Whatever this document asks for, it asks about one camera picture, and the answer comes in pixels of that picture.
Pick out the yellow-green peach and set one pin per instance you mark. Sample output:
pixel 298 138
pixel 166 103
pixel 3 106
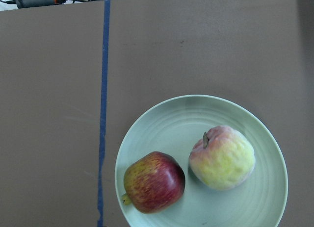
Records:
pixel 222 159

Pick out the light green plate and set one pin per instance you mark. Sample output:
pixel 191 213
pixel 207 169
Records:
pixel 173 127

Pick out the red apple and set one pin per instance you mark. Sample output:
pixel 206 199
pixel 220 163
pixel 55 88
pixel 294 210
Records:
pixel 153 183

